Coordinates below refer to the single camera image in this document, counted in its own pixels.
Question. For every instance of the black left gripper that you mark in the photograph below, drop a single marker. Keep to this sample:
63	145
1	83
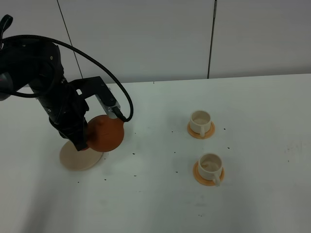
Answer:
66	112

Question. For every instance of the brown clay teapot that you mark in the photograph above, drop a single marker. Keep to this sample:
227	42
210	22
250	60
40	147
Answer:
104	134

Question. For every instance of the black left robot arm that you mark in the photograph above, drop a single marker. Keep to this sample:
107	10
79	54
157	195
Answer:
31	68

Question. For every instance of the beige round teapot coaster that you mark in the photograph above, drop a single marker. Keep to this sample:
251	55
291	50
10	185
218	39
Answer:
75	160

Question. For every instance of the far white teacup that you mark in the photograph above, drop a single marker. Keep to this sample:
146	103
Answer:
200	122

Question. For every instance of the white teacup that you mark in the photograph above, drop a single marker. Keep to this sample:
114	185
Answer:
200	122
210	167

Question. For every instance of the near orange saucer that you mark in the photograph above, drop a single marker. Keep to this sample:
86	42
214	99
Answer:
201	180

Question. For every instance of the orange saucer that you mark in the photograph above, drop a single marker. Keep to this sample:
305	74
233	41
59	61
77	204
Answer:
201	180
208	134

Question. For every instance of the far orange saucer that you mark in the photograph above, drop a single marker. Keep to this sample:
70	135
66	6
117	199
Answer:
208	134

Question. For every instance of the near white teacup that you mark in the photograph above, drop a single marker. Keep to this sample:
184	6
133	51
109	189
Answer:
210	167

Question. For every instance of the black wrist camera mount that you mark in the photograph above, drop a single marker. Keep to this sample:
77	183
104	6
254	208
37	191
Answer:
95	86

